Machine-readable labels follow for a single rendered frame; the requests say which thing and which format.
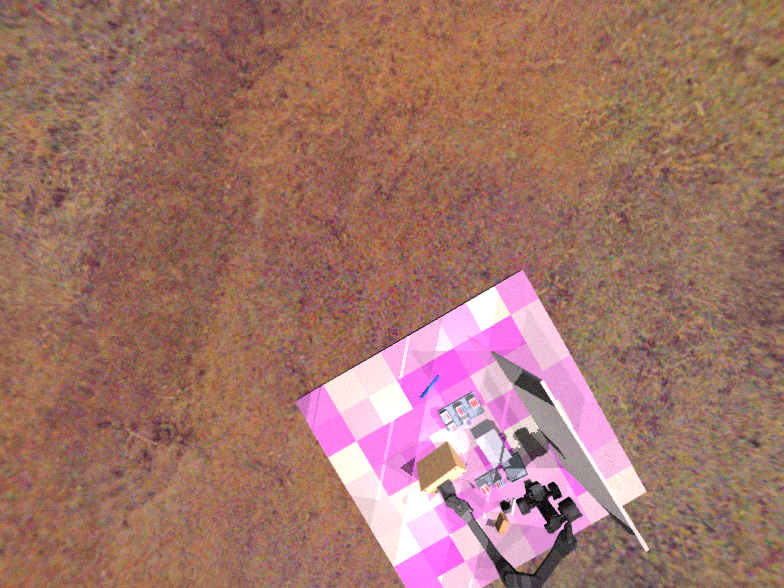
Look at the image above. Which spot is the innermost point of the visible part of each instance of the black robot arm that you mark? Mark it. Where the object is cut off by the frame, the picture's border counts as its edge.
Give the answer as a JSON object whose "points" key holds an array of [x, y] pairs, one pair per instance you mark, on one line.
{"points": [[564, 544]]}

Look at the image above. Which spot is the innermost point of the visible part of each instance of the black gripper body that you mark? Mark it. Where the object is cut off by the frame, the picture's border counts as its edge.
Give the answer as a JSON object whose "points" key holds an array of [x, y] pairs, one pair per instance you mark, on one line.
{"points": [[526, 505]]}

